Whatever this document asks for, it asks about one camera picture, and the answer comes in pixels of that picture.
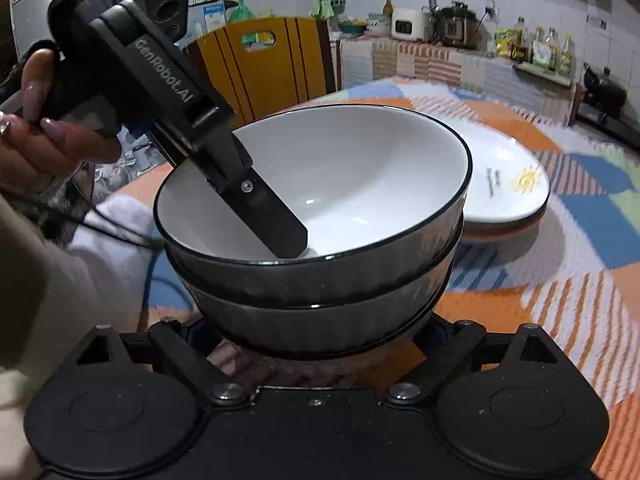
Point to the patchwork tablecloth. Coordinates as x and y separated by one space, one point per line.
575 270

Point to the blue bowl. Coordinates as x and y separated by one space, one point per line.
351 29

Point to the person's left forearm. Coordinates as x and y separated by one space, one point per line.
50 310

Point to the green cloth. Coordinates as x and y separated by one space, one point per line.
326 7

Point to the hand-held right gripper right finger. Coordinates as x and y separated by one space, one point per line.
450 360

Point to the patchwork counter cloth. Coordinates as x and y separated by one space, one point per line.
425 65

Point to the white box with blue label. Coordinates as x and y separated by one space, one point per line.
215 16

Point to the white plate with sun print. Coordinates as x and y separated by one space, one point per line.
500 160

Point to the green plastic bag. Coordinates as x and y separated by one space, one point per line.
242 11

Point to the person's left hand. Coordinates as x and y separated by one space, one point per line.
65 145

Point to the black gas stove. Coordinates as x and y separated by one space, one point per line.
607 120

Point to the black bowl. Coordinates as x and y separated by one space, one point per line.
310 330

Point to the white bowl with dark rim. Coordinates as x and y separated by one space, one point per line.
360 170

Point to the cooking oil bottle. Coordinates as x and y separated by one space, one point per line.
520 42
567 57
538 50
551 52

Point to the blue fried egg print plate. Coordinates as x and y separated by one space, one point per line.
505 233

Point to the white rice cooker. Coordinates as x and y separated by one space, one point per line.
410 24

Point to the yellow packet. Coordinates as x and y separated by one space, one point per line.
503 44

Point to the black cooking pot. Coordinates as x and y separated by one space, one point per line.
605 87

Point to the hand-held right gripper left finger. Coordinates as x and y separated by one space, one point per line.
180 352

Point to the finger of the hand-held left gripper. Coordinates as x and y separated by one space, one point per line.
270 215

